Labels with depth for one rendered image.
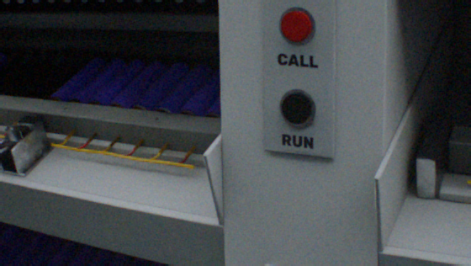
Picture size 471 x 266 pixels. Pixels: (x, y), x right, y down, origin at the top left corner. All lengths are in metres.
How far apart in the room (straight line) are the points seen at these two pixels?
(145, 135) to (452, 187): 0.21
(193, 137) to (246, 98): 0.09
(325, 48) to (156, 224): 0.16
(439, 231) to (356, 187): 0.06
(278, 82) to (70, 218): 0.19
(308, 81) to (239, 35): 0.05
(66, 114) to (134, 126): 0.06
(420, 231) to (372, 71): 0.10
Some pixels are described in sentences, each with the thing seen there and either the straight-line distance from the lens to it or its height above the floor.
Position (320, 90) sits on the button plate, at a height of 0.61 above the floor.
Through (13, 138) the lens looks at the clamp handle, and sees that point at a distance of 0.53.
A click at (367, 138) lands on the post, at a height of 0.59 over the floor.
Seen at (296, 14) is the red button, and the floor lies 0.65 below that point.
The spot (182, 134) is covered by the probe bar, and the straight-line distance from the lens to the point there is 0.48.
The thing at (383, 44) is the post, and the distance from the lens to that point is 0.37.
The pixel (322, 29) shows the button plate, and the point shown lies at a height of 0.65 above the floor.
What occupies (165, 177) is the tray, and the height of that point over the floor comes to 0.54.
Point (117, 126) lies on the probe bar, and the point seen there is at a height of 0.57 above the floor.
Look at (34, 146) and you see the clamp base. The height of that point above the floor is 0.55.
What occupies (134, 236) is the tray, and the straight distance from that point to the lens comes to 0.48.
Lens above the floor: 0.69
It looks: 15 degrees down
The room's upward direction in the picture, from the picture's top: 1 degrees counter-clockwise
